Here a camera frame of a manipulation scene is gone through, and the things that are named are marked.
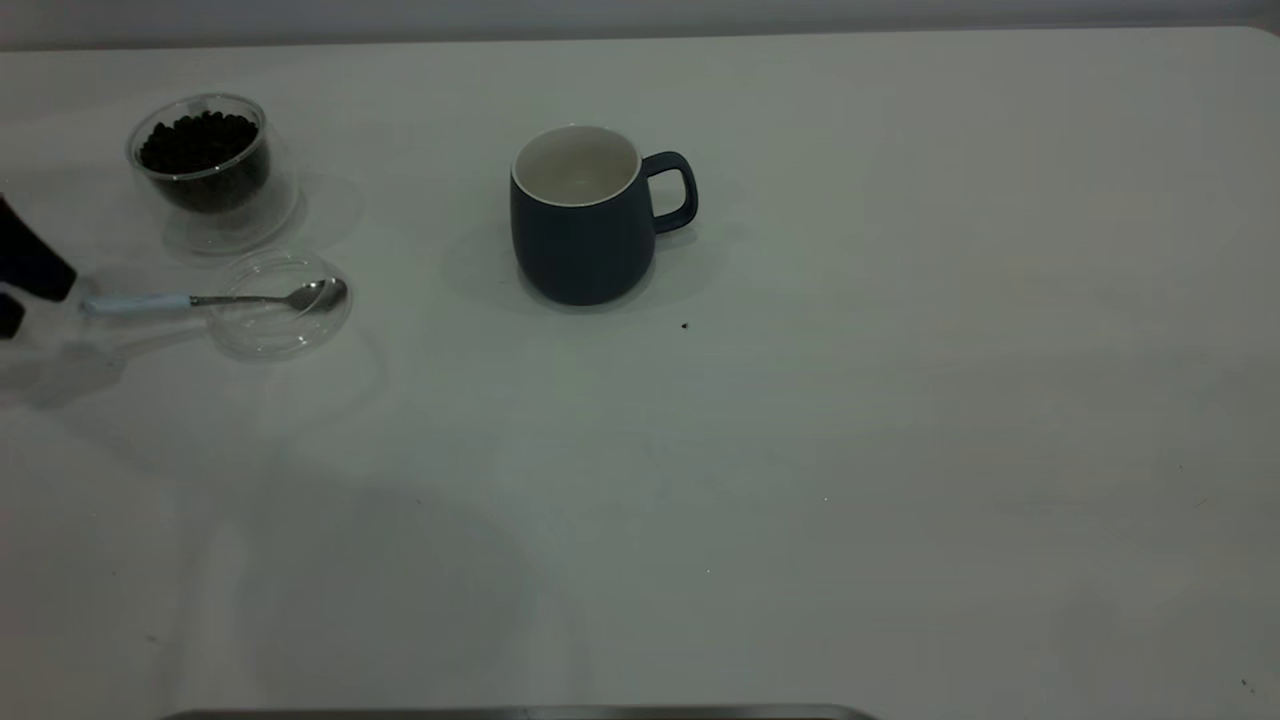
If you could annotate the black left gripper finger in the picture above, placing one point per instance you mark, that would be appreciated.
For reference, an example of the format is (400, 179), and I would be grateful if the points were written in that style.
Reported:
(8, 317)
(30, 265)

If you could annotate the dark grey ceramic mug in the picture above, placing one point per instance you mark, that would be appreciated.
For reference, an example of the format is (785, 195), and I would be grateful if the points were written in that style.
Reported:
(585, 250)

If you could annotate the dark coffee beans pile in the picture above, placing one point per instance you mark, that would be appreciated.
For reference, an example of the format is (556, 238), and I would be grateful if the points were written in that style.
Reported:
(200, 150)

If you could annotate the clear round glass lid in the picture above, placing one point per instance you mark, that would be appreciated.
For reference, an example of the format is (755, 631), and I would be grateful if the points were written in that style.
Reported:
(270, 340)

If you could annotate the clear double-wall glass cup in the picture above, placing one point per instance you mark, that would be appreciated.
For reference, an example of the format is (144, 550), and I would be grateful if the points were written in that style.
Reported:
(232, 226)

